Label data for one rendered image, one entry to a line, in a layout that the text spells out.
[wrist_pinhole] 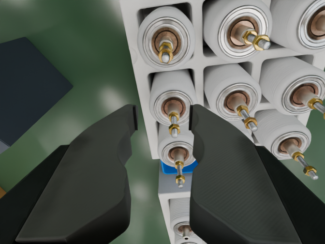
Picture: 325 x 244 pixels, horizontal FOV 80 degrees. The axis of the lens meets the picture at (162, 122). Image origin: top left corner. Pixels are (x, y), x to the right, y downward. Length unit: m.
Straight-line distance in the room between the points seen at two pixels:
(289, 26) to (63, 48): 0.55
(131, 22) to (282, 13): 0.26
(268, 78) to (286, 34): 0.10
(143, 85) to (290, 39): 0.27
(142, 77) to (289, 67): 0.28
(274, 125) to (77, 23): 0.55
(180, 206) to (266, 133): 0.35
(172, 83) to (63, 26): 0.39
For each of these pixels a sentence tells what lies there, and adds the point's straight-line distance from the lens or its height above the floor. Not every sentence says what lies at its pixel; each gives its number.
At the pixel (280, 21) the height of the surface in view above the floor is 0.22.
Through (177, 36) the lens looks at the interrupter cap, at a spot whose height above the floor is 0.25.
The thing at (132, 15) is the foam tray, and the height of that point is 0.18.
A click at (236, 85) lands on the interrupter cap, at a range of 0.37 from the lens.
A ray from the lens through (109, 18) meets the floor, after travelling 0.60.
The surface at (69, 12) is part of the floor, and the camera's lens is 0.64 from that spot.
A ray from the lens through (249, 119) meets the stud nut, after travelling 0.32.
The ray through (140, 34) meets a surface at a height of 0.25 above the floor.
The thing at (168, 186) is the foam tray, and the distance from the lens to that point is 0.68.
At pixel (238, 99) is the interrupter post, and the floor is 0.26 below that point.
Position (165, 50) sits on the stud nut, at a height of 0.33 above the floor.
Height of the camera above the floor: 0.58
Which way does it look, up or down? 57 degrees down
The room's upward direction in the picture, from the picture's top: 177 degrees counter-clockwise
